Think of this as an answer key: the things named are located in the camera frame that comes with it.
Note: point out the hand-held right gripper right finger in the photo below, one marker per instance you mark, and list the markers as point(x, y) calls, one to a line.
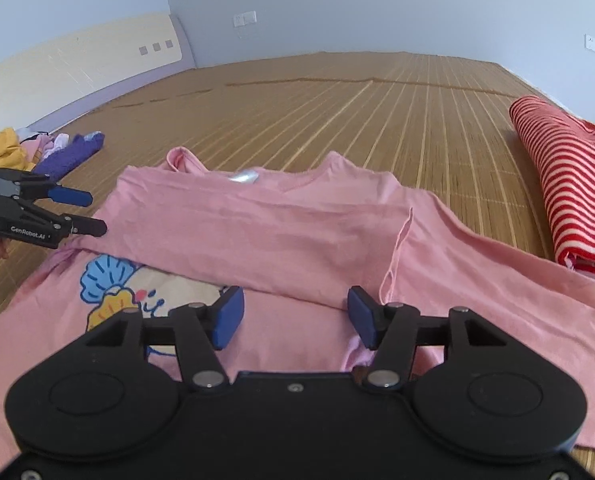
point(360, 317)

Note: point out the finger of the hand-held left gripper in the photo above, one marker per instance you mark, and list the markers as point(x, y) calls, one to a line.
point(70, 196)
point(90, 228)

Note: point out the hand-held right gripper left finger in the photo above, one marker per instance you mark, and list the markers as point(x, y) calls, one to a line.
point(230, 317)

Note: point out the pink printed sweatshirt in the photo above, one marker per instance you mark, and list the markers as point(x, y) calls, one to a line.
point(277, 240)

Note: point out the yellow garment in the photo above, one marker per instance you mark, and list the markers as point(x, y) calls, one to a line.
point(5, 152)

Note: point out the purple garment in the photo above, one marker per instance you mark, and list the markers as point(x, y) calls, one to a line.
point(72, 155)

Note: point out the light pink garment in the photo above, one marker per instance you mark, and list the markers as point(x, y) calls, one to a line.
point(33, 147)

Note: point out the white garment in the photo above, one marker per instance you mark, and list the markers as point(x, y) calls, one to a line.
point(60, 141)

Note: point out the cream headboard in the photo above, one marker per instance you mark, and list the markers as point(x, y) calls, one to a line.
point(77, 65)

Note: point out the bamboo mat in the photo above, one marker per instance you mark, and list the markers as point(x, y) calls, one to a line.
point(352, 125)

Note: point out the red striped folded cloth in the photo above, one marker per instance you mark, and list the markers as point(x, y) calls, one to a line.
point(577, 185)

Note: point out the white wall switch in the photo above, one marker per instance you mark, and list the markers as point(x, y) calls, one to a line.
point(590, 43)

